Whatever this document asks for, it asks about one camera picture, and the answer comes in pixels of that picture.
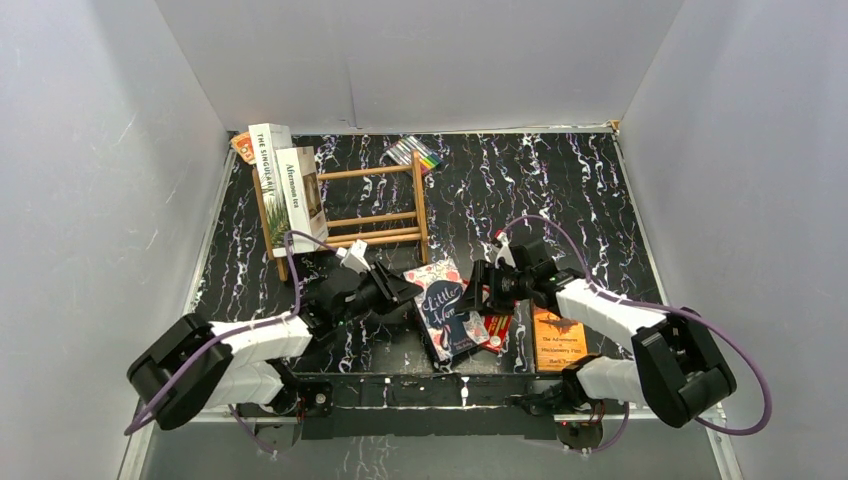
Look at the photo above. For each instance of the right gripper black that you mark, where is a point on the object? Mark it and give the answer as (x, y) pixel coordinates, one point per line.
(485, 273)

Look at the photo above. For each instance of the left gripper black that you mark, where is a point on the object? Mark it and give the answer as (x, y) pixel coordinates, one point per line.
(383, 285)

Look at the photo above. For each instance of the red book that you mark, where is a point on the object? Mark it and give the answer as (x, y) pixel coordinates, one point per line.
(498, 331)

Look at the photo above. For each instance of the floral patterned book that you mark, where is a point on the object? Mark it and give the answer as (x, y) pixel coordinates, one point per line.
(446, 331)

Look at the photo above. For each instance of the wooden book rack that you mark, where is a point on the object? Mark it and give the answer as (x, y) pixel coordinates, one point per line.
(378, 235)

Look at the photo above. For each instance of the white palm leaf book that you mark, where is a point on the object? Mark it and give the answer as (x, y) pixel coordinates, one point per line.
(266, 139)

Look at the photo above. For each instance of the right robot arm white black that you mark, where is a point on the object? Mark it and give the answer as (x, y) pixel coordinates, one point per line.
(677, 369)

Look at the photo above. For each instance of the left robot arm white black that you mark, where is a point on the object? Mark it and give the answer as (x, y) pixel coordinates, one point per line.
(198, 364)

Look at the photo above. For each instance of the orange Huckleberry Finn book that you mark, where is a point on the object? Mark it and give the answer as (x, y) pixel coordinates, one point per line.
(558, 342)

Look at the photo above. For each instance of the pack of coloured markers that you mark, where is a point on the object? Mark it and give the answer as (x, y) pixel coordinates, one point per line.
(407, 148)

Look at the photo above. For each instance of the small orange card box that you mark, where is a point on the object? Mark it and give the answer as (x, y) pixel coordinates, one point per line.
(242, 144)

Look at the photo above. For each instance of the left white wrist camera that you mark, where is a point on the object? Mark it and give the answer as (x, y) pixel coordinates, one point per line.
(353, 257)

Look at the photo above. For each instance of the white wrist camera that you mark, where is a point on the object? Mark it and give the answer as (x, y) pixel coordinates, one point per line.
(504, 258)
(353, 257)

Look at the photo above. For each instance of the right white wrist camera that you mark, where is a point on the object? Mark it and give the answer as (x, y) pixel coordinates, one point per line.
(504, 258)

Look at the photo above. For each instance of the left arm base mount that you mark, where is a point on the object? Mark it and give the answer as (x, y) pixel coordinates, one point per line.
(295, 402)

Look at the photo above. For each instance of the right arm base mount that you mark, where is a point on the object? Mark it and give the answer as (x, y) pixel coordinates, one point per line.
(582, 436)

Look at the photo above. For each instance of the aluminium frame rail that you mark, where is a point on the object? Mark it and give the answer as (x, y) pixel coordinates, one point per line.
(432, 427)

